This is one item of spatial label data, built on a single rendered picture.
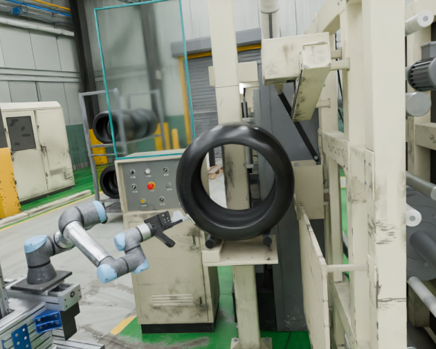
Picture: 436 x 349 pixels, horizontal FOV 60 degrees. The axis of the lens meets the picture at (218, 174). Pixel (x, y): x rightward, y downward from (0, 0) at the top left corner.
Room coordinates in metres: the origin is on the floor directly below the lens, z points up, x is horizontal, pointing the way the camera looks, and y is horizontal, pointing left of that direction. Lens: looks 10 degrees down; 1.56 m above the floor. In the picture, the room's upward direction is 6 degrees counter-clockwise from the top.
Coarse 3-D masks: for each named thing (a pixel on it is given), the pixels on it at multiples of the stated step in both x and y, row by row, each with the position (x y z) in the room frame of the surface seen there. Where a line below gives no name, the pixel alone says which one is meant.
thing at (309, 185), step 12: (300, 168) 1.99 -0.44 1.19; (312, 168) 1.98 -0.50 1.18; (300, 180) 1.99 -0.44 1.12; (312, 180) 1.99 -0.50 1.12; (300, 192) 1.99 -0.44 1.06; (312, 192) 1.99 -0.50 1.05; (312, 204) 1.99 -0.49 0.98; (300, 216) 1.99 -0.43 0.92; (312, 216) 1.99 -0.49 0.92; (324, 216) 1.98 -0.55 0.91
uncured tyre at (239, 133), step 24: (192, 144) 1.79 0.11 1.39; (216, 144) 1.74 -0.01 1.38; (240, 144) 1.73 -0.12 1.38; (264, 144) 1.72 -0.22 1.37; (192, 168) 1.76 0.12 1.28; (288, 168) 1.73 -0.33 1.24; (192, 192) 2.02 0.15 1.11; (288, 192) 1.72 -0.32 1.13; (192, 216) 1.77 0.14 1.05; (216, 216) 2.01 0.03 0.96; (240, 216) 2.01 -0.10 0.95; (264, 216) 1.72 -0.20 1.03; (240, 240) 1.78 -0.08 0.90
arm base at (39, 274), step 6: (42, 264) 1.93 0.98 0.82; (48, 264) 1.96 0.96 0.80; (30, 270) 1.92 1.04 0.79; (36, 270) 1.91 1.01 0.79; (42, 270) 1.92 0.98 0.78; (48, 270) 1.94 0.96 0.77; (54, 270) 1.98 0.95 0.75; (30, 276) 1.91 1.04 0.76; (36, 276) 1.90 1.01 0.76; (42, 276) 1.92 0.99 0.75; (48, 276) 1.93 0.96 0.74; (54, 276) 1.96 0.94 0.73; (30, 282) 1.90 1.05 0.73; (36, 282) 1.89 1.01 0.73; (42, 282) 1.90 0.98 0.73
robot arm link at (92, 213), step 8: (80, 208) 1.76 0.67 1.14; (88, 208) 1.78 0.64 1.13; (96, 208) 1.80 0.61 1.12; (80, 216) 1.73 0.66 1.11; (88, 216) 1.76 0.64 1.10; (96, 216) 1.79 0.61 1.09; (104, 216) 1.82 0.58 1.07; (88, 224) 1.77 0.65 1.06; (56, 232) 2.02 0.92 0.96; (56, 240) 1.99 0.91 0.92; (64, 240) 1.96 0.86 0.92; (56, 248) 1.99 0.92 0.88; (64, 248) 2.00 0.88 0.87; (72, 248) 2.08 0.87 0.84
